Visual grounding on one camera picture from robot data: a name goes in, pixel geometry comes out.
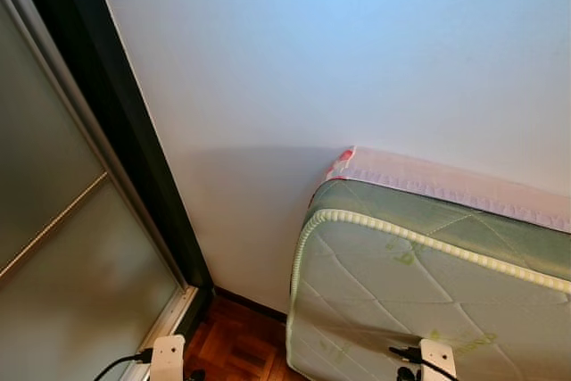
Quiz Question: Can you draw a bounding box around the green quilted mattress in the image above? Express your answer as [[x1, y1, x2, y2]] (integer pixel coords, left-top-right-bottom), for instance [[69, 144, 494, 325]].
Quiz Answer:
[[287, 178, 571, 381]]

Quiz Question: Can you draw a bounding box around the plastic-wrapped white mattress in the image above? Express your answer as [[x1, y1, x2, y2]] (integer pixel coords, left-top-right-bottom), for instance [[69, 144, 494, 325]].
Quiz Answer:
[[323, 145, 571, 234]]

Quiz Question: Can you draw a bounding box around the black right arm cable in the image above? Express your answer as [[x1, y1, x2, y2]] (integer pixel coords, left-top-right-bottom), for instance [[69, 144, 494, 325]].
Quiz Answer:
[[388, 345, 460, 381]]

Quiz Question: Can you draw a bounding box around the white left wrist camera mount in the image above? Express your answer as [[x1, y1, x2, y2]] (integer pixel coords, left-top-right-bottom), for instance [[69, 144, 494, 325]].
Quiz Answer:
[[149, 335, 186, 381]]

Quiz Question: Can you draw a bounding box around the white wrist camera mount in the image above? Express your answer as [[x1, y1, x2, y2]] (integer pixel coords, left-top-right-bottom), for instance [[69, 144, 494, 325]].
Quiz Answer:
[[149, 335, 186, 381], [419, 338, 458, 381]]

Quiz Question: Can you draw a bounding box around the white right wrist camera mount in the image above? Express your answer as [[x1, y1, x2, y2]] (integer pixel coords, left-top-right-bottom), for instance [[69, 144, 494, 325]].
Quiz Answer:
[[419, 338, 458, 381]]

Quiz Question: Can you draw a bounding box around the dark door frame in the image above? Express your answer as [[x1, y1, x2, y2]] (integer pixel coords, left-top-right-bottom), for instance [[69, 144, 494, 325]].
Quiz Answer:
[[7, 0, 217, 321]]

